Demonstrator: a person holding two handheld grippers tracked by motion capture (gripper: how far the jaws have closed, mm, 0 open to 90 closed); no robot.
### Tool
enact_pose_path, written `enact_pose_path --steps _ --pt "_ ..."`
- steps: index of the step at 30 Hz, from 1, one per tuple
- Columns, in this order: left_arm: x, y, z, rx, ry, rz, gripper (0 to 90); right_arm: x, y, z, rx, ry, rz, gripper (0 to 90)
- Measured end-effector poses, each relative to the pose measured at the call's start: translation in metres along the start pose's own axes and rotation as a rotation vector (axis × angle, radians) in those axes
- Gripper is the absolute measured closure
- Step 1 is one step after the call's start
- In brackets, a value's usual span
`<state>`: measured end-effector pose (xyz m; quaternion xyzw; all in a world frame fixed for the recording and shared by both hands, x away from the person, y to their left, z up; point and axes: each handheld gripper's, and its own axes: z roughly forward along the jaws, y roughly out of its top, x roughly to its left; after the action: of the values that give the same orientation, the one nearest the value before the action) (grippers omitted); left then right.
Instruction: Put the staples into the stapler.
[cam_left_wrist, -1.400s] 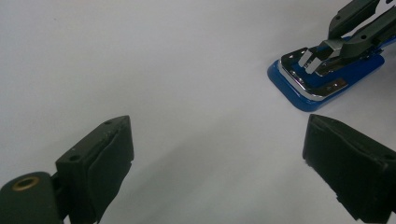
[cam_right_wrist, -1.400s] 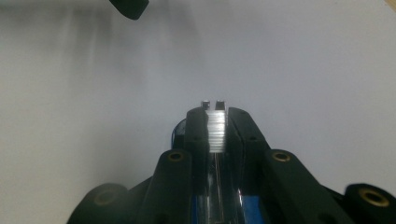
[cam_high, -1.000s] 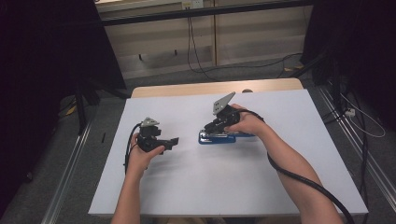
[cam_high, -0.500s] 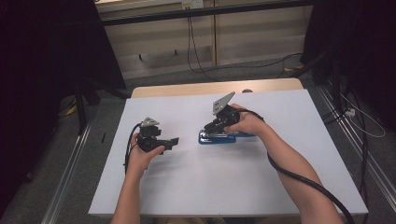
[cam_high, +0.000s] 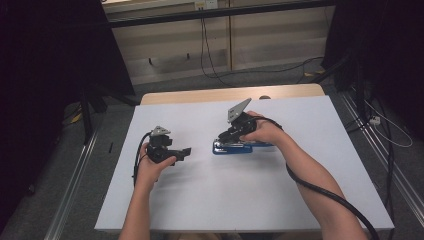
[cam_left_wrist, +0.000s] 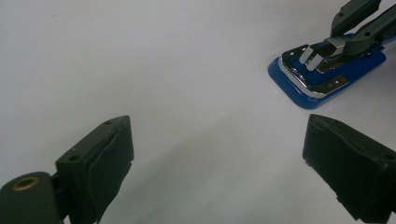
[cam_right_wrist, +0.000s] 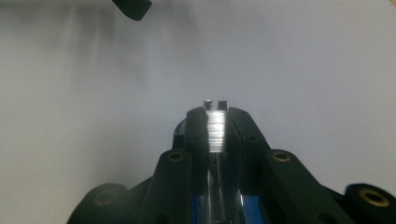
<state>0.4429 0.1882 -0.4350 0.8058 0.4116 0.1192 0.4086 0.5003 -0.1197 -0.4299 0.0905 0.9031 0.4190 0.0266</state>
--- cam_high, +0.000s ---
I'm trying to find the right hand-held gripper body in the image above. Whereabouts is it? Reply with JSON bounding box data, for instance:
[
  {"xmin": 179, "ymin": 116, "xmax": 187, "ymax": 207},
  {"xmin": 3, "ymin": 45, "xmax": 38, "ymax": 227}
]
[{"xmin": 227, "ymin": 97, "xmax": 258, "ymax": 134}]

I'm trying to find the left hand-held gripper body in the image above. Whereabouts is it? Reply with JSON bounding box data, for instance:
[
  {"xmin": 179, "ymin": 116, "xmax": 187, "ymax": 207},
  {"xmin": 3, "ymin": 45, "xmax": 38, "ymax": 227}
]
[{"xmin": 146, "ymin": 125, "xmax": 183, "ymax": 164}]

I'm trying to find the blue stapler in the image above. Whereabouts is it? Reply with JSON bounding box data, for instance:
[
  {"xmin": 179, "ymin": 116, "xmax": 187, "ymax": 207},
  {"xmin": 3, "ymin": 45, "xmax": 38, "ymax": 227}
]
[{"xmin": 212, "ymin": 139, "xmax": 275, "ymax": 156}]

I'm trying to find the person's left hand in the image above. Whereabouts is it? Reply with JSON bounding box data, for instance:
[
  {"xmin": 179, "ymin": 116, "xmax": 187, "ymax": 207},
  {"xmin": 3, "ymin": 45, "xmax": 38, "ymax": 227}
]
[{"xmin": 134, "ymin": 143, "xmax": 178, "ymax": 191}]

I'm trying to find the person's right hand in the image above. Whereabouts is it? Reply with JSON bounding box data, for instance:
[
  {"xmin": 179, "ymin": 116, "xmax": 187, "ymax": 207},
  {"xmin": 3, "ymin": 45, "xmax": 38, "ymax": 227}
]
[{"xmin": 240, "ymin": 110, "xmax": 284, "ymax": 146}]

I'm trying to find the light wooden table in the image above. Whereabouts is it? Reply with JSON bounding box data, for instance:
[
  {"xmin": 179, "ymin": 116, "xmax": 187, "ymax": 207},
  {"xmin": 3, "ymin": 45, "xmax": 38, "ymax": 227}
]
[{"xmin": 140, "ymin": 83, "xmax": 326, "ymax": 106}]

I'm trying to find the black metal stand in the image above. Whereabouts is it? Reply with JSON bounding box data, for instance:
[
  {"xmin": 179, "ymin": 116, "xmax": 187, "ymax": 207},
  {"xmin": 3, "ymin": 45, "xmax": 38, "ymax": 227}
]
[
  {"xmin": 309, "ymin": 54, "xmax": 368, "ymax": 121},
  {"xmin": 79, "ymin": 87, "xmax": 138, "ymax": 145}
]

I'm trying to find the light wooden cabinet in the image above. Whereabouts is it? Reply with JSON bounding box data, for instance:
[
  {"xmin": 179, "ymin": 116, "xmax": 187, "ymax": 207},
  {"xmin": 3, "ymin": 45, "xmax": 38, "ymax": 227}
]
[{"xmin": 101, "ymin": 0, "xmax": 336, "ymax": 86}]

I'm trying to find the black horizontal metal bar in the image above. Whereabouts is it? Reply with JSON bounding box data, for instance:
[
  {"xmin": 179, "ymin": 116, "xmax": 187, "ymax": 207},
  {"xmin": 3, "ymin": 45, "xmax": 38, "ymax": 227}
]
[{"xmin": 106, "ymin": 0, "xmax": 336, "ymax": 29}]

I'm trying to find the black curtain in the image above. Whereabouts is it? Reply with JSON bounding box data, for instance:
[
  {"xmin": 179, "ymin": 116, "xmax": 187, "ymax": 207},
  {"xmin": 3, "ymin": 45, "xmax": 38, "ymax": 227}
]
[
  {"xmin": 0, "ymin": 0, "xmax": 136, "ymax": 231},
  {"xmin": 321, "ymin": 0, "xmax": 424, "ymax": 141}
]

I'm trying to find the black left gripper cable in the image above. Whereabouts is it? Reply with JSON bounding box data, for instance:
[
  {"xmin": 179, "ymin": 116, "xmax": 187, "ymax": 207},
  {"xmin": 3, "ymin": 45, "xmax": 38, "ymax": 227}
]
[{"xmin": 132, "ymin": 131, "xmax": 153, "ymax": 188}]

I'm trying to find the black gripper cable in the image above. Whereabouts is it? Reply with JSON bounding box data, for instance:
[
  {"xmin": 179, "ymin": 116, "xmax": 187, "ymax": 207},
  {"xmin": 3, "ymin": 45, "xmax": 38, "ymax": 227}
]
[
  {"xmin": 248, "ymin": 115, "xmax": 381, "ymax": 240},
  {"xmin": 132, "ymin": 131, "xmax": 153, "ymax": 188}
]

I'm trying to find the black floor cable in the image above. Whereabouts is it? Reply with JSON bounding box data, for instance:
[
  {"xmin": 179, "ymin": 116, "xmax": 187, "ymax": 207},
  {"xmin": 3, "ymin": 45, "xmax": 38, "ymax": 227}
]
[{"xmin": 229, "ymin": 55, "xmax": 326, "ymax": 84}]

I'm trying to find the black hanging cable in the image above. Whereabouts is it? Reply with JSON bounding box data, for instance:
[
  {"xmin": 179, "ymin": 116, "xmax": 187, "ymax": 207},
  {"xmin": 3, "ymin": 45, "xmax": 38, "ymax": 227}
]
[{"xmin": 199, "ymin": 16, "xmax": 234, "ymax": 88}]

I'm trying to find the aluminium floor rail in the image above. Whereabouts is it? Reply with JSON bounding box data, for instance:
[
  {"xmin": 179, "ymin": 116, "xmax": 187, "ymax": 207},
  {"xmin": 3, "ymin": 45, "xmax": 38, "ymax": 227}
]
[
  {"xmin": 43, "ymin": 131, "xmax": 99, "ymax": 240},
  {"xmin": 339, "ymin": 93, "xmax": 424, "ymax": 218}
]

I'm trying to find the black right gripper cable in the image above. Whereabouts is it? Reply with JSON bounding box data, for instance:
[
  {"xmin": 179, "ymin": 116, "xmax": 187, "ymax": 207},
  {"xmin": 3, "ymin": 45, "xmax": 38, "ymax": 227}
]
[{"xmin": 248, "ymin": 115, "xmax": 381, "ymax": 240}]

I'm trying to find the white wall socket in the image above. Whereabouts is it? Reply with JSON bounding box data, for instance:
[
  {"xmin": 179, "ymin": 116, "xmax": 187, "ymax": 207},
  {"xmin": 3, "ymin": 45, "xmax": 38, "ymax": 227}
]
[{"xmin": 194, "ymin": 0, "xmax": 219, "ymax": 10}]

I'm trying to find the white cable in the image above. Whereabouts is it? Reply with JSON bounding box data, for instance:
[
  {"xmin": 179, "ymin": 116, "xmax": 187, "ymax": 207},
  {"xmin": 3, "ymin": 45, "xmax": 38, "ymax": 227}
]
[{"xmin": 364, "ymin": 99, "xmax": 414, "ymax": 149}]

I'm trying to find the black cable bundle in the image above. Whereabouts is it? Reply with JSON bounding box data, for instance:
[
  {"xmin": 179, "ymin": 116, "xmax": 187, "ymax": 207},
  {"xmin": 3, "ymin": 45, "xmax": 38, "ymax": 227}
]
[{"xmin": 344, "ymin": 96, "xmax": 398, "ymax": 240}]

